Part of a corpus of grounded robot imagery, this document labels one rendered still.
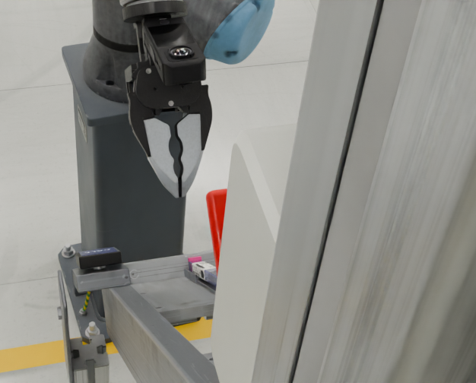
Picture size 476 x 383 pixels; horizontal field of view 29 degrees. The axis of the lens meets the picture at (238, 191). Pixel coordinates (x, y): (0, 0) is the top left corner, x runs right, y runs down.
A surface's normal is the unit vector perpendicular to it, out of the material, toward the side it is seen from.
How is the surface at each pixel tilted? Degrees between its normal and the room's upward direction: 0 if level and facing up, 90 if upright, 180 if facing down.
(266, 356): 90
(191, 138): 46
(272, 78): 0
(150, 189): 90
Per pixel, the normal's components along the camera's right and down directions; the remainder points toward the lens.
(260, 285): -0.96, 0.13
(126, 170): 0.34, 0.70
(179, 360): -0.11, -0.99
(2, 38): 0.09, -0.69
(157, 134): 0.24, 0.03
